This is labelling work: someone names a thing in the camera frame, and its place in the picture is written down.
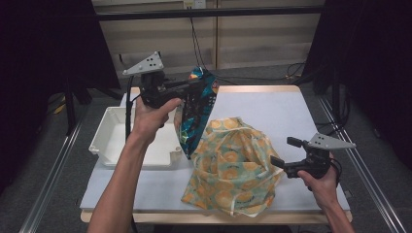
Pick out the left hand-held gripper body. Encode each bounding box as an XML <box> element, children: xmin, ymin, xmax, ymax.
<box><xmin>122</xmin><ymin>50</ymin><xmax>190</xmax><ymax>110</ymax></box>

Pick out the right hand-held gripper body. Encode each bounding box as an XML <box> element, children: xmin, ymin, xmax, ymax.
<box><xmin>283</xmin><ymin>132</ymin><xmax>358</xmax><ymax>180</ymax></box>

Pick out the blue snack bag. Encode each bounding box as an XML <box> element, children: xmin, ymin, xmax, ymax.
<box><xmin>174</xmin><ymin>66</ymin><xmax>220</xmax><ymax>160</ymax></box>

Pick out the fruit print shopping bag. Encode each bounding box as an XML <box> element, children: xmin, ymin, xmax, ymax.
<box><xmin>180</xmin><ymin>116</ymin><xmax>287</xmax><ymax>218</ymax></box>

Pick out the white plastic bin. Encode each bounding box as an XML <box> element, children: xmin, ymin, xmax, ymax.
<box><xmin>88</xmin><ymin>106</ymin><xmax>184</xmax><ymax>170</ymax></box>

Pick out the person's left hand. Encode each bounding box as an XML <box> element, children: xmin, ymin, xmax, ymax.
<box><xmin>130</xmin><ymin>96</ymin><xmax>183</xmax><ymax>144</ymax></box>

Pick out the person's right hand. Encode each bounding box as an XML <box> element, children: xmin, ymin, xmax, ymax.
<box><xmin>296</xmin><ymin>152</ymin><xmax>340</xmax><ymax>212</ymax></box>

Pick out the black horizontal metal bar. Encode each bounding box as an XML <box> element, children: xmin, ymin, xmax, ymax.
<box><xmin>92</xmin><ymin>5</ymin><xmax>326</xmax><ymax>22</ymax></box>

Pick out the black metal stand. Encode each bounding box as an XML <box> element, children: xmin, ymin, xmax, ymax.
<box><xmin>63</xmin><ymin>77</ymin><xmax>78</xmax><ymax>136</ymax></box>

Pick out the dark curtain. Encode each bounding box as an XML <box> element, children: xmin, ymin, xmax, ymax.
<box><xmin>303</xmin><ymin>0</ymin><xmax>412</xmax><ymax>171</ymax></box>
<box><xmin>0</xmin><ymin>0</ymin><xmax>121</xmax><ymax>195</ymax></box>

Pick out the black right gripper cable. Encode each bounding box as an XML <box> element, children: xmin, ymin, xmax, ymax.
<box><xmin>329</xmin><ymin>157</ymin><xmax>343</xmax><ymax>188</ymax></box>

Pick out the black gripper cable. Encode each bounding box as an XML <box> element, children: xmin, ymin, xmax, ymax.
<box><xmin>124</xmin><ymin>75</ymin><xmax>142</xmax><ymax>141</ymax></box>
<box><xmin>329</xmin><ymin>157</ymin><xmax>343</xmax><ymax>188</ymax></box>

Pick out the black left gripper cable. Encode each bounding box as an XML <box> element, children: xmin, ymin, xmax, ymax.
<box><xmin>124</xmin><ymin>75</ymin><xmax>142</xmax><ymax>141</ymax></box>

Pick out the black wall cable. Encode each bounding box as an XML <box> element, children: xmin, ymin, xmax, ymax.
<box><xmin>189</xmin><ymin>8</ymin><xmax>307</xmax><ymax>83</ymax></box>

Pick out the metal floor rail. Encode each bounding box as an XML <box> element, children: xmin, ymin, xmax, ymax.
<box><xmin>18</xmin><ymin>106</ymin><xmax>89</xmax><ymax>233</ymax></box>
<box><xmin>318</xmin><ymin>96</ymin><xmax>408</xmax><ymax>233</ymax></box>

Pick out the white wall socket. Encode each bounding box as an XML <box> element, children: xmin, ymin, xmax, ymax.
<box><xmin>183</xmin><ymin>0</ymin><xmax>208</xmax><ymax>10</ymax></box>

